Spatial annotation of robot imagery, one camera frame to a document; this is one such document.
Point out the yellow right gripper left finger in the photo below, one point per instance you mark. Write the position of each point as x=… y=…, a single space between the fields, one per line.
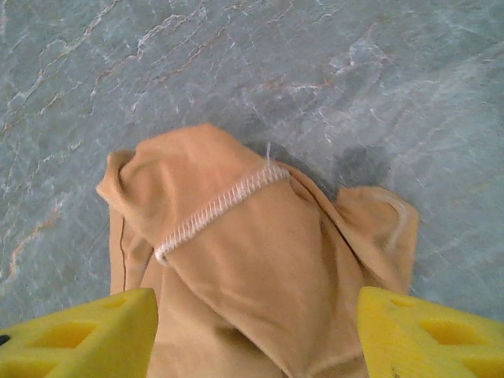
x=71 y=346

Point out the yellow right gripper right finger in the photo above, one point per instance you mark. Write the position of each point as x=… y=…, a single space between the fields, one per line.
x=433 y=342

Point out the tan t-shirt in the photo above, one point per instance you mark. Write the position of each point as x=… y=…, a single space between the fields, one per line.
x=236 y=275

